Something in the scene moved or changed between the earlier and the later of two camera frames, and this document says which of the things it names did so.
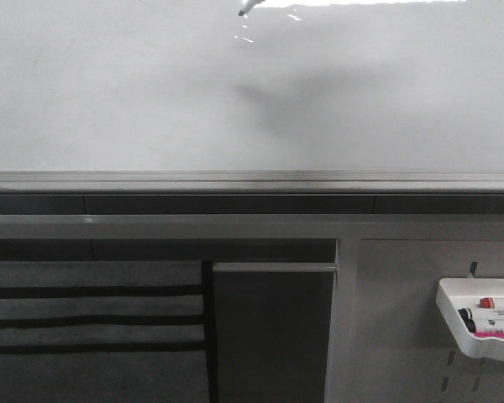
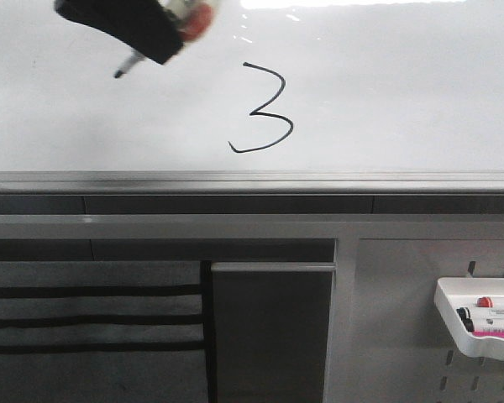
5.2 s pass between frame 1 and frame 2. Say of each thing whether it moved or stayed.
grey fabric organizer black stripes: stayed
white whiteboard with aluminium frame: stayed
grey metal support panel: stayed
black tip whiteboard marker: moved
